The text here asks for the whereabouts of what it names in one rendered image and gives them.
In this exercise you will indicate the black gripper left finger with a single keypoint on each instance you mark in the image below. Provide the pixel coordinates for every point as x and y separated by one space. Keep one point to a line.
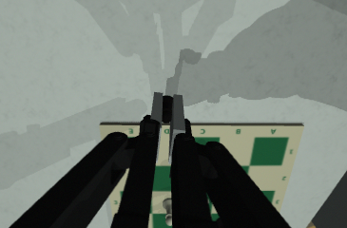
75 199

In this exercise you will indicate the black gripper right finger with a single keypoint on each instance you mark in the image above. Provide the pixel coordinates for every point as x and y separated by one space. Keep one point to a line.
198 169

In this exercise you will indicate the green and cream chessboard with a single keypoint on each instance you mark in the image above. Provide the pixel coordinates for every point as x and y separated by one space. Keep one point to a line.
265 151

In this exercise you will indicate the white pawn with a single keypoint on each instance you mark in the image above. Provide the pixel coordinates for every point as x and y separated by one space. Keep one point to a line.
168 207

